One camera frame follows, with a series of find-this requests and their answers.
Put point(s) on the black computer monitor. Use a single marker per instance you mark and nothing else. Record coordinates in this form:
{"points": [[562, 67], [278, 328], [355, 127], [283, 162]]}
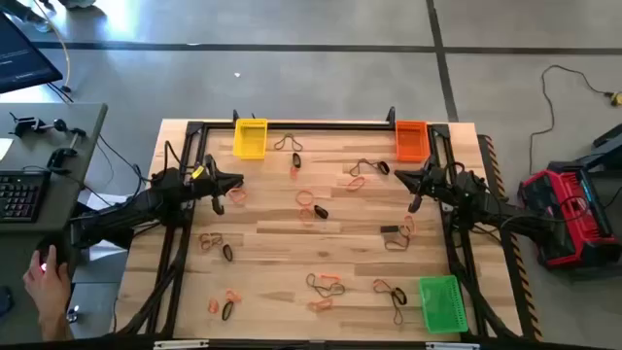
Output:
{"points": [[19, 53]]}

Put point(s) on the black desk clamp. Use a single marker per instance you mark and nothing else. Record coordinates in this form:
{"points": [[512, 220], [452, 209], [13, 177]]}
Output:
{"points": [[60, 156], [24, 125]]}

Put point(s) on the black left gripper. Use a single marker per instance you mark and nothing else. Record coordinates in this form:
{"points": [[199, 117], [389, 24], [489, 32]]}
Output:
{"points": [[201, 185]]}

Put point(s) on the yellow black hazard strip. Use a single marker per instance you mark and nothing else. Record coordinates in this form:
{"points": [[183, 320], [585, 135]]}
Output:
{"points": [[517, 257]]}

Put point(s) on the black aluminium table frame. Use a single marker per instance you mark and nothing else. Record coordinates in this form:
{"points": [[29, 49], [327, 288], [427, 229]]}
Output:
{"points": [[330, 126]]}

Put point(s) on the yellow plug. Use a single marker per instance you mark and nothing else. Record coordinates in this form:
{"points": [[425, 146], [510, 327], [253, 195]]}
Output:
{"points": [[616, 98]]}

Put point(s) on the green plastic basket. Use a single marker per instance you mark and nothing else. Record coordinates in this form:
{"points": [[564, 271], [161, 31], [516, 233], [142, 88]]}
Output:
{"points": [[442, 304]]}

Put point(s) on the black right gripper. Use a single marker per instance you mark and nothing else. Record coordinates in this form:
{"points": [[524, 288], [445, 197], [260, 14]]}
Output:
{"points": [[443, 184]]}

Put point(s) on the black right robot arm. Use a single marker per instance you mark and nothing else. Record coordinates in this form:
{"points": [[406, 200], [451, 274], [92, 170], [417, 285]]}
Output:
{"points": [[486, 199]]}

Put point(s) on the yellow plastic basket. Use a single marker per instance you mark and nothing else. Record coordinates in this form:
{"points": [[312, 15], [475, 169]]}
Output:
{"points": [[250, 141]]}

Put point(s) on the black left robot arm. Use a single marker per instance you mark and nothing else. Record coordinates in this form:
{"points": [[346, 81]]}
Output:
{"points": [[146, 201]]}

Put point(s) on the black keyboard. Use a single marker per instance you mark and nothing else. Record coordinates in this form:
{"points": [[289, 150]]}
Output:
{"points": [[22, 194]]}

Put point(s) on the small silver metal fitting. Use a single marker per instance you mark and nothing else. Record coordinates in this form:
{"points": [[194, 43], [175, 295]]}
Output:
{"points": [[73, 315]]}

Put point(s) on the dark blue black case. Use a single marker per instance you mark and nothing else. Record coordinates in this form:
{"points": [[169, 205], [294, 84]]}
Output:
{"points": [[607, 143]]}

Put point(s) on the person's hand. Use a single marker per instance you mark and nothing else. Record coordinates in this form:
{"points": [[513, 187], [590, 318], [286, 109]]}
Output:
{"points": [[48, 291]]}

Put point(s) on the red black tool case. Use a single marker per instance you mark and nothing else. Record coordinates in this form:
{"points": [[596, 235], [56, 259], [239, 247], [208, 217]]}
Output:
{"points": [[568, 209]]}

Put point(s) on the person's leg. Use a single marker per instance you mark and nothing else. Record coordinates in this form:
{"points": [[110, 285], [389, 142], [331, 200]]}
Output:
{"points": [[24, 12]]}

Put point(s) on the orange plastic basket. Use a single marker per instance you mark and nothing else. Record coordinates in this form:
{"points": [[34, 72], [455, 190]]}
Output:
{"points": [[412, 143]]}

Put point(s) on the silver metal bracket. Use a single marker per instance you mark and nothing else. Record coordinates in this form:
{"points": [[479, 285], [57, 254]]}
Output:
{"points": [[181, 344], [452, 346]]}

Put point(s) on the white paper note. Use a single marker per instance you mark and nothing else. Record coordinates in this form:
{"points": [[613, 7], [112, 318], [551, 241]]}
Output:
{"points": [[5, 148]]}

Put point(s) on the grey desk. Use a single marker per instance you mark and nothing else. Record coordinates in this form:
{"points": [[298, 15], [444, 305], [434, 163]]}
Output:
{"points": [[19, 233]]}

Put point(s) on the white papers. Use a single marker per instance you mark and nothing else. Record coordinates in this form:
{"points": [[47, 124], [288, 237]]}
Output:
{"points": [[99, 199]]}

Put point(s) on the person's shoe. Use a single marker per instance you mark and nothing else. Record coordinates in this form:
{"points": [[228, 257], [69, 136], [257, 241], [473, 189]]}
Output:
{"points": [[78, 3]]}

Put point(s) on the person's forearm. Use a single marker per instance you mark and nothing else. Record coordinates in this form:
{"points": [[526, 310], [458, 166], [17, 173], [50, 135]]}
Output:
{"points": [[54, 330]]}

